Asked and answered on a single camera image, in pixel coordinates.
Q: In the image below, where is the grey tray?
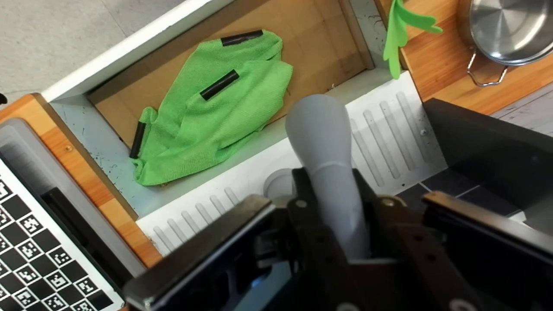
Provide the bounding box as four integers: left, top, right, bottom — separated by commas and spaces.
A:
0, 118, 148, 311

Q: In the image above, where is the grey wood-pattern backsplash panel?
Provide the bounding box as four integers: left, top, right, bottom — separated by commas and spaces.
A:
492, 85, 553, 141

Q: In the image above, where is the green cloth piece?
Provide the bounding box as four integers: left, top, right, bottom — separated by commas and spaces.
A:
382, 0, 444, 82

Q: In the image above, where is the black white checkerboard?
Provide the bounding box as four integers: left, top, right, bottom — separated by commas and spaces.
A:
0, 161, 126, 311

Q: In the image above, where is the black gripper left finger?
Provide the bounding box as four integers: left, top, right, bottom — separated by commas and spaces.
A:
285, 167, 361, 311

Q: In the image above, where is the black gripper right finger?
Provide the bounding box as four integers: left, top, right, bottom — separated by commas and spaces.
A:
351, 168, 480, 311

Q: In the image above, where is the wooden counter with dishes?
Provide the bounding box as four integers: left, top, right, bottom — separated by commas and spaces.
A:
377, 0, 553, 118

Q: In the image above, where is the steel pot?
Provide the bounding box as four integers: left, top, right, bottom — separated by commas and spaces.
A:
465, 0, 553, 91

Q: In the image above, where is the white sink basin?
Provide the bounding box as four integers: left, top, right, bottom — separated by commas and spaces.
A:
41, 0, 449, 258

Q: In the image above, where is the wooden counter under tray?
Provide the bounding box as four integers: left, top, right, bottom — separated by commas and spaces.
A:
0, 94, 164, 270

